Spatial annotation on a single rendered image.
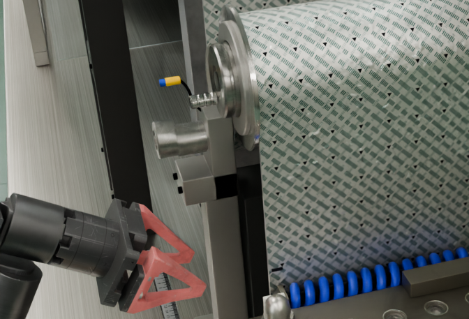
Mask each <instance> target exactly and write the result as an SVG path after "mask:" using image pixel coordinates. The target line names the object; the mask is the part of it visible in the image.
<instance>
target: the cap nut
mask: <svg viewBox="0 0 469 319"><path fill-rule="evenodd" d="M261 319H295V314H294V312H292V311H291V308H290V303H289V301H288V300H287V299H286V297H284V296H283V295H280V294H273V295H271V296H269V297H268V298H267V300H266V301H265V304H264V313H263V315H262V318H261Z"/></svg>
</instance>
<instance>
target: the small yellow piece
mask: <svg viewBox="0 0 469 319"><path fill-rule="evenodd" d="M181 83H182V84H183V85H184V87H185V88H186V90H187V92H188V95H189V96H191V95H192V93H191V90H190V89H189V87H188V85H187V84H186V83H185V82H184V81H183V80H181V79H180V77H179V76H174V77H167V78H165V79H160V80H159V84H160V87H165V86H172V85H176V84H181Z"/></svg>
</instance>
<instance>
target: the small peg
mask: <svg viewBox="0 0 469 319"><path fill-rule="evenodd" d="M188 99H189V104H190V107H191V108H192V109H196V108H198V107H199V108H201V107H204V106H206V107H208V106H211V105H218V96H217V93H216V92H215V91H212V92H211V93H209V92H207V93H203V94H197V95H191V96H189V98H188Z"/></svg>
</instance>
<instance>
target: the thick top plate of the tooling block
mask: <svg viewBox="0 0 469 319"><path fill-rule="evenodd" d="M291 311H292V312H294V314H295V319H469V285H465V286H462V287H459V288H453V289H449V290H443V291H440V292H435V293H431V294H427V295H422V296H418V297H412V298H410V296H409V294H408V293H407V292H406V290H405V288H404V287H403V286H402V285H398V286H394V287H390V288H385V289H381V290H375V291H372V292H366V293H362V294H359V295H353V296H349V297H344V298H340V299H334V300H331V301H327V302H321V303H317V304H312V305H308V306H303V307H299V308H295V309H291Z"/></svg>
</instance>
